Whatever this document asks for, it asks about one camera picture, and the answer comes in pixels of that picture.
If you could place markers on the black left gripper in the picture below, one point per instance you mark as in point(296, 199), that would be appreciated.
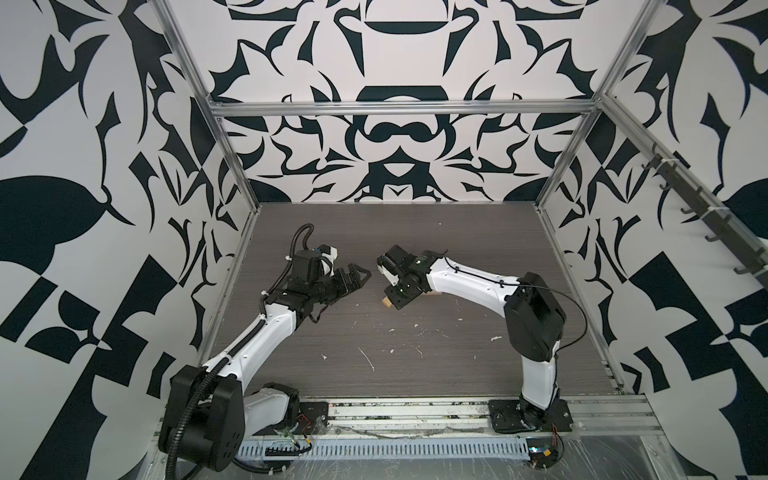
point(343, 284)

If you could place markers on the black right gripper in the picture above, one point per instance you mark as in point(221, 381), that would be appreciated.
point(397, 302)

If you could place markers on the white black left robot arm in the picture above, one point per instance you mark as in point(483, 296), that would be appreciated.
point(208, 413)

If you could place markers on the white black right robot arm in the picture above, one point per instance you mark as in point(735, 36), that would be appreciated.
point(534, 319)

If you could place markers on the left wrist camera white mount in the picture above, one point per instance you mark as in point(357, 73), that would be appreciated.
point(328, 256)

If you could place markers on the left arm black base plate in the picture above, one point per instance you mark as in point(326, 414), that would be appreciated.
point(305, 417)

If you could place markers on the aluminium horizontal frame bar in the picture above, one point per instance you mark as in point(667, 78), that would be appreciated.
point(400, 107)

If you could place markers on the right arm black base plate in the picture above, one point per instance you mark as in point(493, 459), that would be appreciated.
point(519, 416)

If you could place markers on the white slotted cable duct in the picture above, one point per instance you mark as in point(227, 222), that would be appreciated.
point(392, 449)

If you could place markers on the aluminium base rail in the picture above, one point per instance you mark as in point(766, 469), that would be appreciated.
point(589, 414)

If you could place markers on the aluminium corner frame post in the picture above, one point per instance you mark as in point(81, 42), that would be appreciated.
point(178, 46)

